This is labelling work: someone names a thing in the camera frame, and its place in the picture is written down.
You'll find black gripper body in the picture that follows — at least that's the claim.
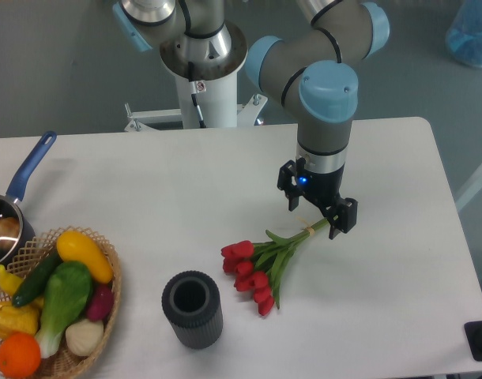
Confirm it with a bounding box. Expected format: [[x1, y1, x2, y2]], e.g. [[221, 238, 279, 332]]
[[294, 158, 344, 218]]

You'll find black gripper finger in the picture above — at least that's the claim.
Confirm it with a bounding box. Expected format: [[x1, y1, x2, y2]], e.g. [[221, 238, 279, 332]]
[[277, 160, 300, 212], [327, 197, 358, 240]]

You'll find red tulip bouquet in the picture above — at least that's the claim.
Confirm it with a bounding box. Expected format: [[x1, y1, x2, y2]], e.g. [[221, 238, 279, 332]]
[[220, 218, 329, 317]]

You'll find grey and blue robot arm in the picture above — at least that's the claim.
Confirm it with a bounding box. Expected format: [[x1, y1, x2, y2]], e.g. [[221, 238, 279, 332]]
[[113, 1, 390, 236]]

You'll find dark grey ribbed vase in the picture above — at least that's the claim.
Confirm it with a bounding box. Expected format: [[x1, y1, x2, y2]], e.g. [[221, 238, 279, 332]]
[[161, 270, 224, 350]]

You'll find black device at edge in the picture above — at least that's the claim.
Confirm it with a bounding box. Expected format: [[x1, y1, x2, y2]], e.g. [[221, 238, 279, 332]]
[[464, 321, 482, 362]]

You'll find blue transparent bag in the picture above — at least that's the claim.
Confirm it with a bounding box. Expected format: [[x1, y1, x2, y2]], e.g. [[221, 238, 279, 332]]
[[446, 0, 482, 68]]

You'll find purple red radish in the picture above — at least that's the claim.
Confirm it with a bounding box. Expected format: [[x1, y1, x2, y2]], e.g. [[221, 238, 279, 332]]
[[85, 284, 115, 321]]

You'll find yellow squash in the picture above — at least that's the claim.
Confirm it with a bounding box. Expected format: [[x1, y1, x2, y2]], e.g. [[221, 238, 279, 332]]
[[56, 230, 114, 284]]

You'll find green bok choy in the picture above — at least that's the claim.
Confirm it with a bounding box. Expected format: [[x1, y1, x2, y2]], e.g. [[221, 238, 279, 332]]
[[35, 261, 92, 359]]

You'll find white garlic bulb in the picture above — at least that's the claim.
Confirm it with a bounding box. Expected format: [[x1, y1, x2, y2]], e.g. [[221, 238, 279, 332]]
[[66, 319, 104, 357]]

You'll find green cucumber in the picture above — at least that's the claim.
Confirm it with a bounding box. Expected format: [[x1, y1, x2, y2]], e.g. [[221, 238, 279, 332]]
[[12, 252, 62, 307]]

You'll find brown bread in pan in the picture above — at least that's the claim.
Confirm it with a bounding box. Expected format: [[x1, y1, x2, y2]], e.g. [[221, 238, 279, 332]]
[[0, 217, 20, 251]]

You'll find woven wicker basket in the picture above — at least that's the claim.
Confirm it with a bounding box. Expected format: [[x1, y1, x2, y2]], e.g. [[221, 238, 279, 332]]
[[6, 227, 122, 378]]

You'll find yellow corn cob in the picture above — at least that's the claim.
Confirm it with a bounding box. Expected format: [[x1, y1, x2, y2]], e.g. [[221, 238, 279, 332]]
[[0, 301, 40, 340]]

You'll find orange fruit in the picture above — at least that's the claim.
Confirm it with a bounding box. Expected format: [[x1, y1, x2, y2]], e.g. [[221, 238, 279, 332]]
[[0, 332, 41, 378]]

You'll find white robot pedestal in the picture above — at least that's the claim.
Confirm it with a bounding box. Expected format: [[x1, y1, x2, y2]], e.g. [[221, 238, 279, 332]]
[[125, 21, 268, 132]]

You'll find blue handled saucepan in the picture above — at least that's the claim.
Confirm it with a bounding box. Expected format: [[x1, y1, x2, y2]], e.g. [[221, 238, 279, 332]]
[[0, 131, 57, 266]]

